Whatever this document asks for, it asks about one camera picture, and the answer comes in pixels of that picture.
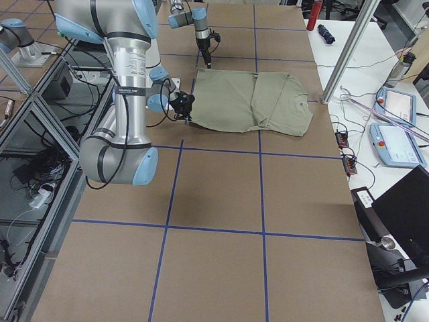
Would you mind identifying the folded dark blue umbrella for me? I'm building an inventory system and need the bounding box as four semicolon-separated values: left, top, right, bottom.
317;24;335;45

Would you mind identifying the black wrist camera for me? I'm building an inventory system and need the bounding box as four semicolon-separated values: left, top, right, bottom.
209;30;221;43

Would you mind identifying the aluminium frame post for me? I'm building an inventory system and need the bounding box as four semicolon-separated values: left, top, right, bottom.
321;0;381;105

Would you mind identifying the olive green long-sleeve shirt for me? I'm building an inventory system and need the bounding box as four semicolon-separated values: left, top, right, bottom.
191;68;313;137

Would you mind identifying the near blue teach pendant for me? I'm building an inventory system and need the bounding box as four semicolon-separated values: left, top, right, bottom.
369;123;427;168

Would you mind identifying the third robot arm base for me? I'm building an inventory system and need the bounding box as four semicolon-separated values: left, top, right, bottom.
1;18;57;68

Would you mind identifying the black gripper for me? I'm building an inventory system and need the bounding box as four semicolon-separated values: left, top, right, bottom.
170;93;195;118
196;38;211;69

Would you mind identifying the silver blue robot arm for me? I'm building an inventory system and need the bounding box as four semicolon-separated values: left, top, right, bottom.
55;1;194;186
168;1;212;68

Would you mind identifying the black monitor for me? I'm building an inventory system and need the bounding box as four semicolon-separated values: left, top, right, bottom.
372;166;428;267

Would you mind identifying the far blue teach pendant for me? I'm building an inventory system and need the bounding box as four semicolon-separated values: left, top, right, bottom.
373;87;416;125

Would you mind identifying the grey drink bottle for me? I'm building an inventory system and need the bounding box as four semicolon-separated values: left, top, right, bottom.
386;52;416;88

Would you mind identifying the blue teach pendant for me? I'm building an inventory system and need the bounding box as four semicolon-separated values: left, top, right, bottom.
369;123;427;168
373;87;416;125

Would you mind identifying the red water bottle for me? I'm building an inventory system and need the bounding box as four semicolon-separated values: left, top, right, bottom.
306;0;323;31

